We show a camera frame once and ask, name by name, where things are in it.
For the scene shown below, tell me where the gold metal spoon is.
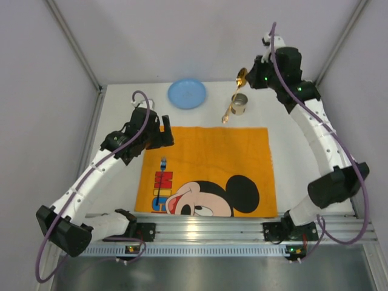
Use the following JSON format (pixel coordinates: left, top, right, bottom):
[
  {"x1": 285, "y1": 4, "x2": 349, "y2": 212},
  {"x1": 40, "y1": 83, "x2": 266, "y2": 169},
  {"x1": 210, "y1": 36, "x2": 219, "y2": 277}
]
[{"x1": 221, "y1": 67, "x2": 248, "y2": 124}]

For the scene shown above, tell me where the blue fork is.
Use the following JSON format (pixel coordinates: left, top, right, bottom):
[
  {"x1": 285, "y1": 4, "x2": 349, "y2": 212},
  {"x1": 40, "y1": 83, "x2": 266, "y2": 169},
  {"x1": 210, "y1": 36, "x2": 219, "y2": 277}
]
[{"x1": 156, "y1": 157, "x2": 167, "y2": 205}]

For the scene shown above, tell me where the light blue plate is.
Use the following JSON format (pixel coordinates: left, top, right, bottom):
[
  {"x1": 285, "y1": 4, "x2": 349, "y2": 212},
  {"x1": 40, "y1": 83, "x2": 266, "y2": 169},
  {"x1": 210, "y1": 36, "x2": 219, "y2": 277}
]
[{"x1": 167, "y1": 78, "x2": 207, "y2": 110}]

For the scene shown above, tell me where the orange cartoon mouse towel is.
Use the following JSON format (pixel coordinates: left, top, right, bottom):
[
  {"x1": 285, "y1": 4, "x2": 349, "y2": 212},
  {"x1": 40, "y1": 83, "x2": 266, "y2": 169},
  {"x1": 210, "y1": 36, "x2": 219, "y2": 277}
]
[{"x1": 135, "y1": 127, "x2": 278, "y2": 218}]

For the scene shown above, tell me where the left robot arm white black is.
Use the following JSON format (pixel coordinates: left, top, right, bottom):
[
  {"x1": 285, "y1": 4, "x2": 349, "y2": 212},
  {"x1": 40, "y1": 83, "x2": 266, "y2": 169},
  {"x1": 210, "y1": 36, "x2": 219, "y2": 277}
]
[{"x1": 36, "y1": 108, "x2": 174, "y2": 257}]

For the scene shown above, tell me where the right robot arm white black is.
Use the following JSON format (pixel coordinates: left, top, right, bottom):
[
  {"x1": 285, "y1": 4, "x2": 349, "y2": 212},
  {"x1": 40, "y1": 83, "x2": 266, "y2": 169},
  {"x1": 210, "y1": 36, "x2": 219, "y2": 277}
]
[{"x1": 246, "y1": 34, "x2": 361, "y2": 226}]

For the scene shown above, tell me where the small metal cup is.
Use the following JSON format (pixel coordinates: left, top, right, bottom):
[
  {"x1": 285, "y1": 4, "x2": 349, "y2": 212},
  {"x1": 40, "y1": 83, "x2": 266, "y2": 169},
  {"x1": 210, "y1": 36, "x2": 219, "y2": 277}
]
[{"x1": 230, "y1": 93, "x2": 248, "y2": 116}]

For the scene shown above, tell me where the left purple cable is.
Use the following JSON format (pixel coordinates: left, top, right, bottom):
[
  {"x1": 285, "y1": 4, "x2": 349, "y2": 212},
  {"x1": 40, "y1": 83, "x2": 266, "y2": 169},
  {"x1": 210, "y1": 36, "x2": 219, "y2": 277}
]
[{"x1": 35, "y1": 90, "x2": 152, "y2": 284}]

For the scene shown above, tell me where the purple cable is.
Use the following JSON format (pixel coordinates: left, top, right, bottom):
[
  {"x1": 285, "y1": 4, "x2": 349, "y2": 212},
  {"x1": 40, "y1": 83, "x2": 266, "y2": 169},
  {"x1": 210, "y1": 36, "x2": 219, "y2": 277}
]
[
  {"x1": 35, "y1": 90, "x2": 152, "y2": 284},
  {"x1": 269, "y1": 21, "x2": 370, "y2": 264}
]

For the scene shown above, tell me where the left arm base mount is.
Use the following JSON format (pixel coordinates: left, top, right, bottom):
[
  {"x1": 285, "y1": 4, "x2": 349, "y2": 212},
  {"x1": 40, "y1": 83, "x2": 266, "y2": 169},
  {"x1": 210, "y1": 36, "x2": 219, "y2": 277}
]
[{"x1": 103, "y1": 222, "x2": 156, "y2": 243}]

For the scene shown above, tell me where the aluminium rail beam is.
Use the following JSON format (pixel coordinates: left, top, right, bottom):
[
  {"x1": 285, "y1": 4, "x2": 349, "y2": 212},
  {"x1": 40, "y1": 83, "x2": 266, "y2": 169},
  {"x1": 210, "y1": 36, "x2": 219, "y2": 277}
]
[{"x1": 48, "y1": 213, "x2": 378, "y2": 243}]

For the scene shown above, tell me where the slotted cable duct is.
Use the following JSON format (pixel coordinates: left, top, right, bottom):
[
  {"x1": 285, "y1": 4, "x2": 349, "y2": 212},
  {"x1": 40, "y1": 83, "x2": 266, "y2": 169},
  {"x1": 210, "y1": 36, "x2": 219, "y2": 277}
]
[{"x1": 81, "y1": 244, "x2": 304, "y2": 257}]

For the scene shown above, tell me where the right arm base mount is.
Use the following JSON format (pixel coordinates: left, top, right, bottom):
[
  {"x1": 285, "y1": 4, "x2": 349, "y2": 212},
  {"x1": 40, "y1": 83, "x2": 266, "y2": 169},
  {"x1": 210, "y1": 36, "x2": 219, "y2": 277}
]
[{"x1": 263, "y1": 222, "x2": 318, "y2": 244}]

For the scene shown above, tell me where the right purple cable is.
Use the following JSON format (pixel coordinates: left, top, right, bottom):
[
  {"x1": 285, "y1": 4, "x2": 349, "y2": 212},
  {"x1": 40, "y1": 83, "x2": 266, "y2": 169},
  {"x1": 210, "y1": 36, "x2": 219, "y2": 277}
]
[{"x1": 269, "y1": 21, "x2": 370, "y2": 264}]

